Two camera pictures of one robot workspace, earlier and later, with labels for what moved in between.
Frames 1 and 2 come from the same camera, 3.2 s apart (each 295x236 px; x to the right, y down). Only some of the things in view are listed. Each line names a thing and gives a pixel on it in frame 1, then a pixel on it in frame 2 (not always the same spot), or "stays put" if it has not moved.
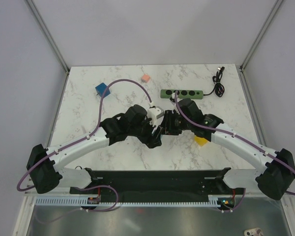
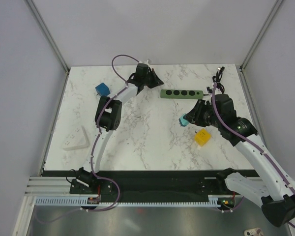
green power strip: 195,94 stays put
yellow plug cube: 201,141 stays put
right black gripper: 166,123 -> 194,116
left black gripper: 155,140 -> 157,81
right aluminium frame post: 277,5 stays put
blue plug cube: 101,89 stays put
